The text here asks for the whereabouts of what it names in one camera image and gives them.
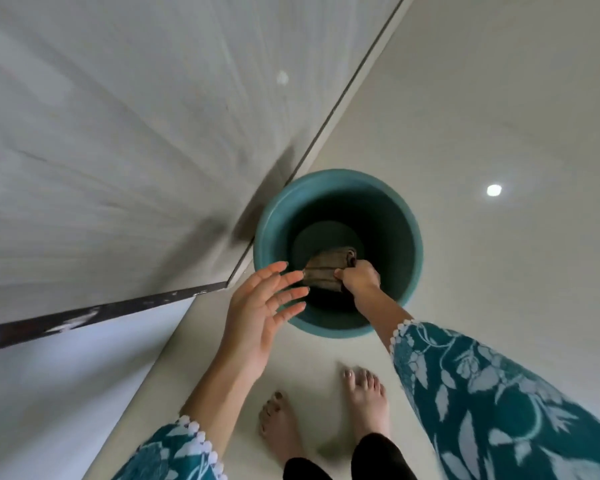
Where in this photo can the teal plastic bucket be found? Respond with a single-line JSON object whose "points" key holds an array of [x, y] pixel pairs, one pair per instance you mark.
{"points": [[395, 229]]}

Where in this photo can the brown wet cloth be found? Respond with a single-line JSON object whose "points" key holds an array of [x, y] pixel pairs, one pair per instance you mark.
{"points": [[325, 269]]}

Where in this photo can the person's left hand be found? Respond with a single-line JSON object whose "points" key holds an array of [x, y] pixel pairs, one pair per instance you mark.
{"points": [[250, 324]]}

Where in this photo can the person's left little finger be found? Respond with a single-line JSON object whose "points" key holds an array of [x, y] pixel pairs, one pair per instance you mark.
{"points": [[291, 313]]}

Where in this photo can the white wooden door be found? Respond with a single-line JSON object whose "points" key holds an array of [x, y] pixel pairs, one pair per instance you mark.
{"points": [[130, 144]]}

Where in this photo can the person's foot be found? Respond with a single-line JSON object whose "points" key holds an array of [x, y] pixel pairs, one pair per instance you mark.
{"points": [[279, 427], [367, 404]]}

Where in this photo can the person's left forearm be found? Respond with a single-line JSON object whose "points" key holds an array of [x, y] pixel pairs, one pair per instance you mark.
{"points": [[219, 394]]}

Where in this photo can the person's right foot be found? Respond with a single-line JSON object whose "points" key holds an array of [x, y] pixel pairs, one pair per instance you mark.
{"points": [[367, 404]]}

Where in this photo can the person's left foot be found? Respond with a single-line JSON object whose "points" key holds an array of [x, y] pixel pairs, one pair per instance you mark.
{"points": [[279, 427]]}

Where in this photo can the black trouser leg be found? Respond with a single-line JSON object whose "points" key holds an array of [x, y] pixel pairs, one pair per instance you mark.
{"points": [[382, 457], [307, 469]]}

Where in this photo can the person's right fingers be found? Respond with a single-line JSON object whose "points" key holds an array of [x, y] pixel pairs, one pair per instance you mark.
{"points": [[344, 275]]}

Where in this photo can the person's right hand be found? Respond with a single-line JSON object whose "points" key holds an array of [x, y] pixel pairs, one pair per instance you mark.
{"points": [[362, 278]]}

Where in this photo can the teal floral sleeve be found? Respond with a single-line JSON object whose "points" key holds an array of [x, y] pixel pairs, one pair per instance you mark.
{"points": [[490, 409], [175, 454]]}

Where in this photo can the person's right forearm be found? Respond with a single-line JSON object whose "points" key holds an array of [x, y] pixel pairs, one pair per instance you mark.
{"points": [[380, 314]]}

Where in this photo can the person's left middle finger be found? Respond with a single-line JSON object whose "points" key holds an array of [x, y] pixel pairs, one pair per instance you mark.
{"points": [[286, 281]]}

